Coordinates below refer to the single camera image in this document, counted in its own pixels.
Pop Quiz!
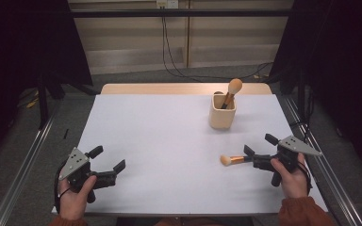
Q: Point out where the metal floor rail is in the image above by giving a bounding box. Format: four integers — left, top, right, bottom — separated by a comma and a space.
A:
283, 95, 362, 226
0, 93, 64, 226

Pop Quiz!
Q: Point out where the white table mat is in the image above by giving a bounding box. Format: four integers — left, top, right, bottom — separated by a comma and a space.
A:
52, 93, 328, 217

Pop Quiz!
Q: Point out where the black-handled makeup brush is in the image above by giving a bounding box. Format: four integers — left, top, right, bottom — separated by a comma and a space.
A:
219, 153, 255, 167
220, 77, 244, 110

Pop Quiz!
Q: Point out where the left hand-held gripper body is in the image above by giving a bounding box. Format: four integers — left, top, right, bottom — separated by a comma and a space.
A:
58, 147, 118, 204

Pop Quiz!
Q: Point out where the person's left hand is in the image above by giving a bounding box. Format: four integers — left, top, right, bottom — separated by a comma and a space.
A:
57, 174, 98, 221

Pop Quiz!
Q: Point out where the black horizontal bar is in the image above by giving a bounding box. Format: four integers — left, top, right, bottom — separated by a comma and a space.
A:
70, 8, 297, 19

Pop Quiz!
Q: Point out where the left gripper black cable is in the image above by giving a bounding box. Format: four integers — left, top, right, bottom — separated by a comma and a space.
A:
53, 159, 72, 207

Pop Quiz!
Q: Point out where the beige square cup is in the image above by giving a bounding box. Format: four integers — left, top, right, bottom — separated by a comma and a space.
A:
208, 92, 238, 131

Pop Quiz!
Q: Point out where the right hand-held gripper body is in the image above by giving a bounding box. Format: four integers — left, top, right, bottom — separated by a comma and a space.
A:
251, 134, 324, 188

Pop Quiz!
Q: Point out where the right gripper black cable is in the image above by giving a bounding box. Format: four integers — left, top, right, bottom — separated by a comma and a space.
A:
296, 160, 314, 196

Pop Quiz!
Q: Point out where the black floor cable bundle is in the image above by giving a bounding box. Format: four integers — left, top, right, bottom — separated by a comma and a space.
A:
289, 89, 316, 149

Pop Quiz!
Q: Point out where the wooden table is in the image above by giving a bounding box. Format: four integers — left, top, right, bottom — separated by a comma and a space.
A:
100, 82, 273, 96

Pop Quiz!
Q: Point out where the person's right hand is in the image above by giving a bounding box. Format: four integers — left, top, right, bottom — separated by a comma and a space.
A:
270, 152, 311, 200

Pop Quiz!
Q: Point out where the yellow floor cable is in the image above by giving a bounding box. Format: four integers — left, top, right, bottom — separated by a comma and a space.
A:
16, 89, 41, 109

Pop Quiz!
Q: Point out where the black stand post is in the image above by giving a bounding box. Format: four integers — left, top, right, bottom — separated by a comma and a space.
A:
35, 73, 50, 131

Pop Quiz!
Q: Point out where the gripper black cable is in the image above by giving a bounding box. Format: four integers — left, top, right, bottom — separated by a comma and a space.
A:
296, 160, 314, 196
53, 159, 72, 207

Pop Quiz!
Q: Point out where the black curtain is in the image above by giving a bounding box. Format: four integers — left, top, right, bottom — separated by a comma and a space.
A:
269, 0, 362, 182
0, 0, 94, 168

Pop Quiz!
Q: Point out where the white wall socket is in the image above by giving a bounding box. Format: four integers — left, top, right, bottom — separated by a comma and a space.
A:
156, 0, 180, 9

